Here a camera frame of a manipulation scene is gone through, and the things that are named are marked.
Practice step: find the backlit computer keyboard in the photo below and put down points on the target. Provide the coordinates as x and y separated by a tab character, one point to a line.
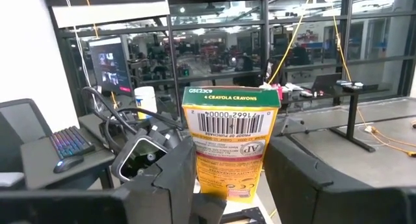
70	142

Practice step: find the black computer monitor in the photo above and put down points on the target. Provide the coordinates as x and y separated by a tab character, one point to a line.
110	68

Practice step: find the white banner board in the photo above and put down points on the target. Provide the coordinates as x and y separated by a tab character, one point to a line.
110	13

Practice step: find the grey laptop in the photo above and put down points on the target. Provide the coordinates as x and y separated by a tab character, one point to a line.
326	82

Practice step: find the dark computer desk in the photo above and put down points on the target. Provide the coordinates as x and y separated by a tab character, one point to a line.
39	165

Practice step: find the small orange box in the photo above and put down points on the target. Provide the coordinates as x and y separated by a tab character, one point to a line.
230	152

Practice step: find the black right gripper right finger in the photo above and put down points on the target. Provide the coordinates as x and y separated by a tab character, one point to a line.
308	198

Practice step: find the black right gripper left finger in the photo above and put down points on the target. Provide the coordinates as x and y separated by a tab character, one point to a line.
156	198

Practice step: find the black aluminium table frame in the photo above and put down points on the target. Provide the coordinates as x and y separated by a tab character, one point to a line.
247	214

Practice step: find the white wipes tub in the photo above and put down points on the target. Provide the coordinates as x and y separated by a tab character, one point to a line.
145	100

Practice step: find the black computer mouse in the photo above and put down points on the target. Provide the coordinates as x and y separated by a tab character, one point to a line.
68	163

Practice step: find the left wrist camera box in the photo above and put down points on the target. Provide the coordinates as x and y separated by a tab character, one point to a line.
139	159

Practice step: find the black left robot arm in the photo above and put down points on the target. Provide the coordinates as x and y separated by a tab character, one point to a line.
110	120

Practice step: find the black window frame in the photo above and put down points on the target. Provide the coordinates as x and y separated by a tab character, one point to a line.
265	39

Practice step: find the black work table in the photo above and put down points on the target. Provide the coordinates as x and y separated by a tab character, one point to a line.
352	120

